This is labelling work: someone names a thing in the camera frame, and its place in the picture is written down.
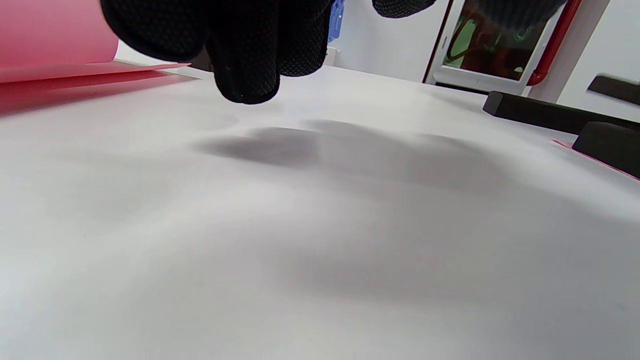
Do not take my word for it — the person's left hand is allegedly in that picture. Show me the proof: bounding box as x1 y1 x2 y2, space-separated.
100 0 568 105

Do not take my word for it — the pink paper sheet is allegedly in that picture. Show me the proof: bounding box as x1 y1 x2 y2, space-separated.
551 139 640 182
0 0 192 119

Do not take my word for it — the blue dispenser water bottle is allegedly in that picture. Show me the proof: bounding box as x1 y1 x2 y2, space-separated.
327 0 347 44

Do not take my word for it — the red pipe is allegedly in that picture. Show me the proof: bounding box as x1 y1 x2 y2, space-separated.
526 0 584 87

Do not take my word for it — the glass fire hose cabinet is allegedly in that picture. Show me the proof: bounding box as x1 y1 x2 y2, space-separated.
423 0 556 96

